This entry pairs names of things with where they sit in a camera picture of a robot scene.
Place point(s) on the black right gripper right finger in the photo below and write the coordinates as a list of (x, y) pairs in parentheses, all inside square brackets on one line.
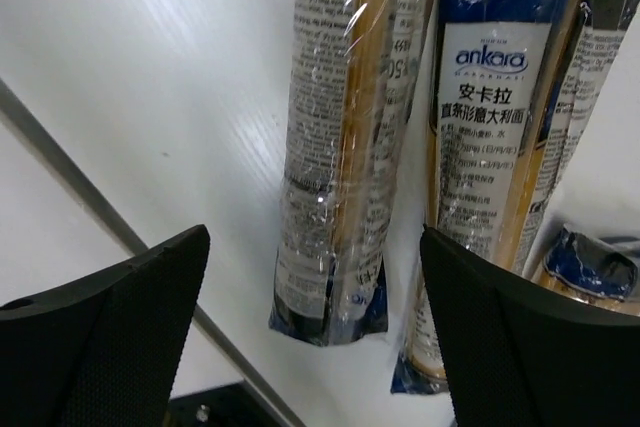
[(518, 354)]

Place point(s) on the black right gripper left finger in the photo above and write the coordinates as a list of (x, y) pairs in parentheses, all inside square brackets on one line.
[(103, 350)]

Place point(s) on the spaghetti bag label side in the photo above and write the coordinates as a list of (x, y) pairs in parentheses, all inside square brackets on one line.
[(494, 66), (355, 65), (602, 273)]

